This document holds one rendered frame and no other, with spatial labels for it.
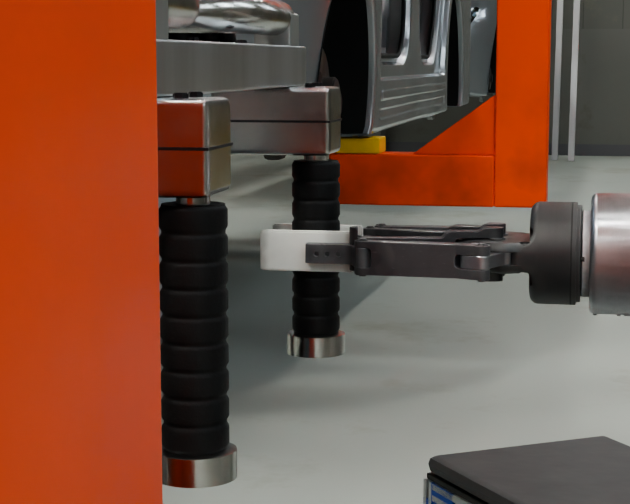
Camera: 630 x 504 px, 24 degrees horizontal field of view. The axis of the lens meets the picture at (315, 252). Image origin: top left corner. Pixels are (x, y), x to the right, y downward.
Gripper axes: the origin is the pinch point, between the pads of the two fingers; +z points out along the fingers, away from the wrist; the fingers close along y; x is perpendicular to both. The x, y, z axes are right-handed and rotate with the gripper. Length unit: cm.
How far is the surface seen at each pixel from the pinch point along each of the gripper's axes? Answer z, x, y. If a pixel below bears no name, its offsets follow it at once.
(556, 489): -16, -49, 105
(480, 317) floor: 21, -82, 443
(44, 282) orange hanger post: -6, 8, -70
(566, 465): -18, -49, 119
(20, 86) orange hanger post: -6, 13, -71
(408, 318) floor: 47, -82, 435
